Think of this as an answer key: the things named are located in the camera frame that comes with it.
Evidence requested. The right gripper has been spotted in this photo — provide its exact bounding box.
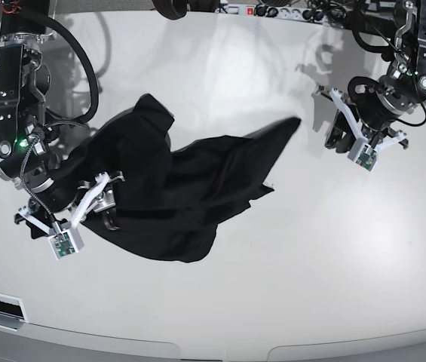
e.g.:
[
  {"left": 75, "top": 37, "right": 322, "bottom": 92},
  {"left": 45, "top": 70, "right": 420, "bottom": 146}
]
[{"left": 70, "top": 175, "right": 119, "bottom": 231}]

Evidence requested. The black corrugated left cable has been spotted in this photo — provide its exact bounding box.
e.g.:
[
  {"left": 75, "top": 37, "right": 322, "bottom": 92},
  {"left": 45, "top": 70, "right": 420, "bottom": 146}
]
[{"left": 44, "top": 14, "right": 100, "bottom": 124}]

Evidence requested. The white power strip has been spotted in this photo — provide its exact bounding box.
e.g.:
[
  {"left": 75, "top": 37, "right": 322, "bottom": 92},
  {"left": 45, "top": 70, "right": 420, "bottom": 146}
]
[{"left": 215, "top": 2, "right": 333, "bottom": 25}]

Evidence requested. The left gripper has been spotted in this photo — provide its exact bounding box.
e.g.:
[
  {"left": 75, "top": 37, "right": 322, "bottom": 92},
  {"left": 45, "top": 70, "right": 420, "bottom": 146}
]
[{"left": 324, "top": 112, "right": 389, "bottom": 153}]

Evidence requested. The black t-shirt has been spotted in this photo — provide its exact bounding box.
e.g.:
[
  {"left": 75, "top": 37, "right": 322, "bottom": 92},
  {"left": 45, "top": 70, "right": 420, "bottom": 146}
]
[{"left": 62, "top": 94, "right": 301, "bottom": 262}]

